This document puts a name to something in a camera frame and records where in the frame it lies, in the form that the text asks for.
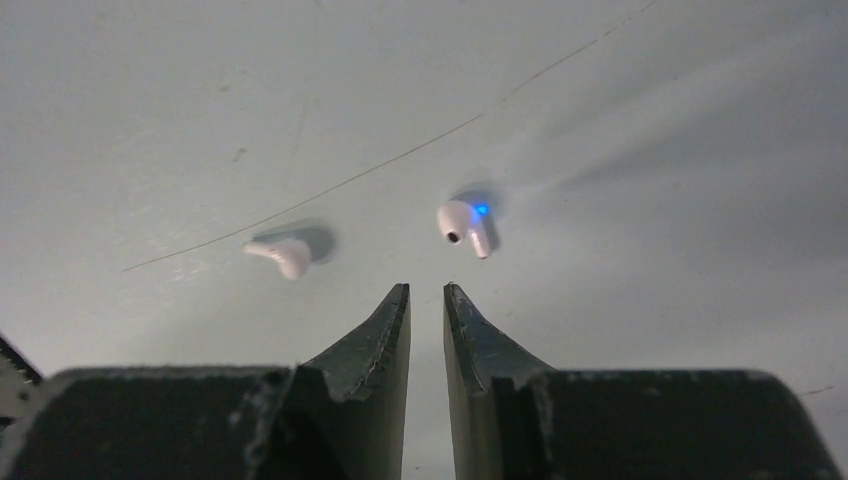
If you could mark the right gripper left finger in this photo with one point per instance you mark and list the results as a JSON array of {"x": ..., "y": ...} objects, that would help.
[{"x": 340, "y": 415}]

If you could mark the white earbud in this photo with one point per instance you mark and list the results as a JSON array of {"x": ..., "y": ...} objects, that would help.
[
  {"x": 293, "y": 256},
  {"x": 459, "y": 221}
]

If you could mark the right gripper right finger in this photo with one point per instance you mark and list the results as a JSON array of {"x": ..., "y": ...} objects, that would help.
[{"x": 513, "y": 416}]

